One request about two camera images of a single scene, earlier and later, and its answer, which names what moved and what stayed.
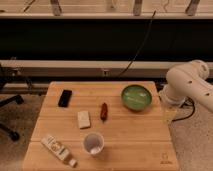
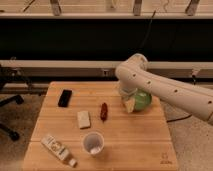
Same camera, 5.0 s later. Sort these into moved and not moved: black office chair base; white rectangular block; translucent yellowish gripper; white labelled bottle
Moved: translucent yellowish gripper
Not moved: white labelled bottle; white rectangular block; black office chair base
